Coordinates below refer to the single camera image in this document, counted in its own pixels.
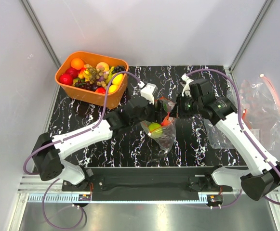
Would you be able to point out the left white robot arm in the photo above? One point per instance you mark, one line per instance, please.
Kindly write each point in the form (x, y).
(50, 153)

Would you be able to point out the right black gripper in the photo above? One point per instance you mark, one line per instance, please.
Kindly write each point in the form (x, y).
(177, 110)

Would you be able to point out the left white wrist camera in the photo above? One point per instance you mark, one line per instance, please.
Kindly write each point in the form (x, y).
(148, 91)

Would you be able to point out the purple grape bunch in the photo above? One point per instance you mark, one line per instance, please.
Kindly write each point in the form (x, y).
(167, 137)

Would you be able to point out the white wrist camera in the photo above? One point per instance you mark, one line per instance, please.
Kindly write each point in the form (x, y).
(148, 91)
(186, 88)

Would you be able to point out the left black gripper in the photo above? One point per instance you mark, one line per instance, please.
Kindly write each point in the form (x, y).
(157, 117)

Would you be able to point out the clear orange-zipper bag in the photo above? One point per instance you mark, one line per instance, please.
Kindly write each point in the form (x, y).
(167, 106)

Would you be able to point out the dark grape bunch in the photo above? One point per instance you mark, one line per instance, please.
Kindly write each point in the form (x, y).
(86, 85)

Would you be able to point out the small yellow lemon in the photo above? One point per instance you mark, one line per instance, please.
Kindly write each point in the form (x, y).
(112, 88)

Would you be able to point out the red tomato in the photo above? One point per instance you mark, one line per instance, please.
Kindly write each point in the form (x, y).
(100, 90)

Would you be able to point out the orange plastic fruit basket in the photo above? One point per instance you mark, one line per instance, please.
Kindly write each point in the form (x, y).
(113, 99)

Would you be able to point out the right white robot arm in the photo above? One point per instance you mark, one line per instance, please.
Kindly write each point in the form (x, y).
(263, 173)

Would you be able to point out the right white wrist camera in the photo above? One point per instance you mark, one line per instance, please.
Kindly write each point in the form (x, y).
(186, 88)

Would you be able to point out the orange fruit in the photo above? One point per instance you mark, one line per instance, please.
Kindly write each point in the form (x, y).
(77, 63)

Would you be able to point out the red round fruit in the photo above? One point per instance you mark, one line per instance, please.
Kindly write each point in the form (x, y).
(66, 79)

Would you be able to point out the pile of zip bags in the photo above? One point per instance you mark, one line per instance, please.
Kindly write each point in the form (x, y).
(260, 111)

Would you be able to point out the black grape cluster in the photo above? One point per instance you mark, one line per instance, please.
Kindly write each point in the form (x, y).
(118, 68)

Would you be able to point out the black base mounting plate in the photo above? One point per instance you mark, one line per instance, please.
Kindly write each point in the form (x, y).
(147, 184)

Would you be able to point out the red apple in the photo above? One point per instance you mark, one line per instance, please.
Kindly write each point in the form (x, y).
(167, 121)

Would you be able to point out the orange peach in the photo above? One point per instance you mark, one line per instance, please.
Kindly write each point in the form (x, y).
(102, 66)

